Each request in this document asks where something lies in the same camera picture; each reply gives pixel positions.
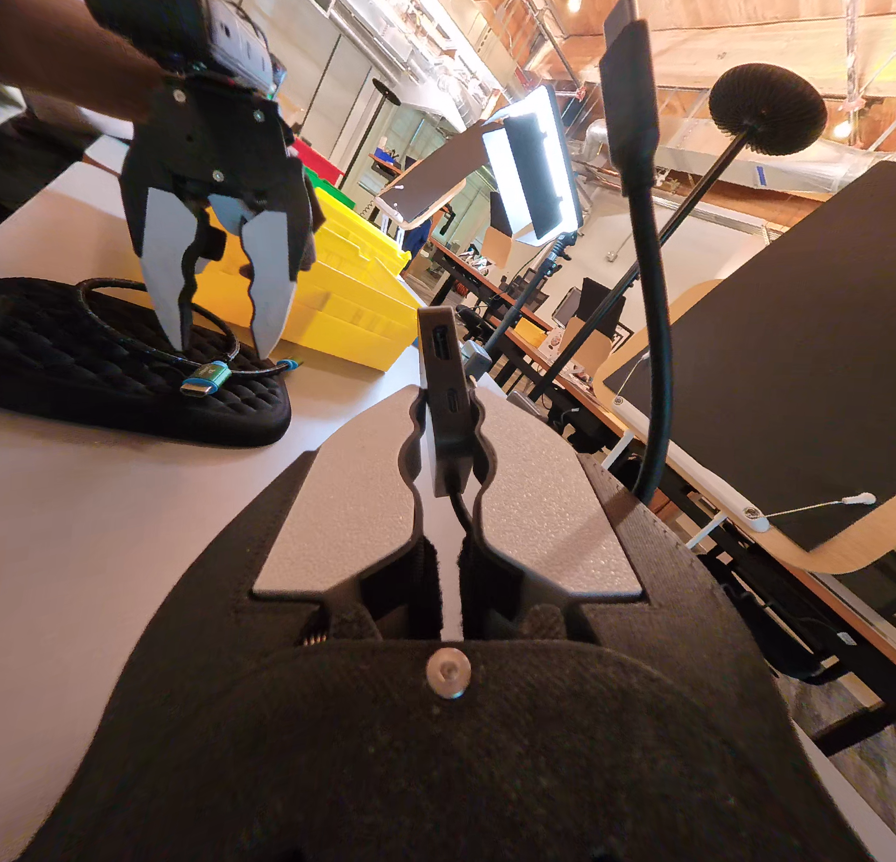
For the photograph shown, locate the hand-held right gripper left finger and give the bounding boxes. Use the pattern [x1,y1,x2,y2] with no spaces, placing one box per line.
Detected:
[252,386,424,604]

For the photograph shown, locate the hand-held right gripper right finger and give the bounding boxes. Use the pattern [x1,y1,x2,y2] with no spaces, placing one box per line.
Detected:
[472,388,644,604]

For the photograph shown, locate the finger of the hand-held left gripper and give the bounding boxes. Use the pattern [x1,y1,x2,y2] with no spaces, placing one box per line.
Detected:
[209,197,298,360]
[140,189,211,353]

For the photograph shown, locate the braided hdmi cable green plugs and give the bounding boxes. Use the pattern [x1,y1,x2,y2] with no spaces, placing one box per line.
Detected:
[76,277,303,399]

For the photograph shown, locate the black square hdmi adapter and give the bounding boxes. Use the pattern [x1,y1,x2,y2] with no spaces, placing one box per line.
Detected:
[418,0,674,537]

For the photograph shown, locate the person's left forearm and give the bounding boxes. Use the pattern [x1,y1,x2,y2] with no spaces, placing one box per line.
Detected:
[0,0,167,124]

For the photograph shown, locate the red plastic bin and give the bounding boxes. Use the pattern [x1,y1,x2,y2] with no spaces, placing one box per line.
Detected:
[289,136,345,178]

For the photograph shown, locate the black quilted pad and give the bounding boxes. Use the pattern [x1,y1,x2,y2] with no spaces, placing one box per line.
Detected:
[0,277,293,449]

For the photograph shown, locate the black floor lamp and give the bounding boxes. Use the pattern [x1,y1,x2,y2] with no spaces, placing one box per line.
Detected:
[343,78,402,185]

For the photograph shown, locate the black board with tan edge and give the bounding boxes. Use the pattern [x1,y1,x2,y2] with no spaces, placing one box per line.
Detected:
[595,161,896,576]
[376,121,506,231]

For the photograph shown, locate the long wooden workbench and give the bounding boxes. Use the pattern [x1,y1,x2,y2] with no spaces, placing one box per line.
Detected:
[427,238,631,437]

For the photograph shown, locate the thin black light stand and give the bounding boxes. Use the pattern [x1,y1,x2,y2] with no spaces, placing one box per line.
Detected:
[483,231,581,362]

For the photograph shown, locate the bright led light panel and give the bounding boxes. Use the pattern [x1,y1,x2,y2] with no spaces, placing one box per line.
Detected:
[482,84,584,248]

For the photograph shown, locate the black ribbed disc on pole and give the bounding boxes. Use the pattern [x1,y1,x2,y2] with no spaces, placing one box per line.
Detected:
[528,63,829,402]

